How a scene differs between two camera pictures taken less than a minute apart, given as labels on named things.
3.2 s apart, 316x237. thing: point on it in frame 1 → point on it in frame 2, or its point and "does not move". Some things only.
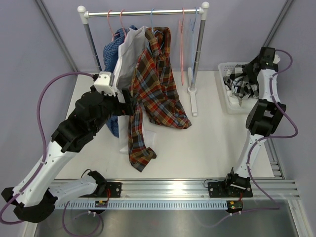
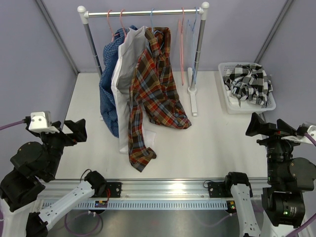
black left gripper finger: [130, 100] → [78, 129]
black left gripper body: [112, 106] → [55, 143]
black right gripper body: [248, 67] → [279, 149]
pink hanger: [180, 29] does not move
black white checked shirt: [239, 83] does not move
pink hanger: [110, 26] does not move
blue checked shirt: [109, 57] does not move
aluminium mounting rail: [196, 189] does not move
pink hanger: [123, 25] does not move
